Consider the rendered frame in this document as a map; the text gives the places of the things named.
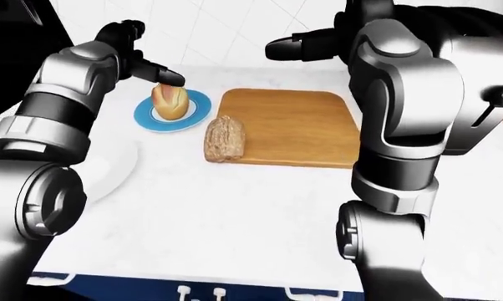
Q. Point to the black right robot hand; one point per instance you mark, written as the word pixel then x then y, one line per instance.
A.
pixel 301 44

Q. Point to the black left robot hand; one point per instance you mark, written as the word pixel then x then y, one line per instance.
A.
pixel 128 51

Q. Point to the white cabinet knob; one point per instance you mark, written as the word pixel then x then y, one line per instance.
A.
pixel 219 293
pixel 183 292

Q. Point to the blue white round plate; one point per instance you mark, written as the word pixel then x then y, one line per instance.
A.
pixel 193 109

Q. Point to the navy blue cabinet front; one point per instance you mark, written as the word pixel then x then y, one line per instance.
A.
pixel 184 288

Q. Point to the dark brown seeded bread loaf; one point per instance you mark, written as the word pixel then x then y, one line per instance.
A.
pixel 225 140

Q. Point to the golden bread roll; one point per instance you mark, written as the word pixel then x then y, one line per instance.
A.
pixel 170 103

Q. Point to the wooden cutting board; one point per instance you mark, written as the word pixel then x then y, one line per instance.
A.
pixel 293 125

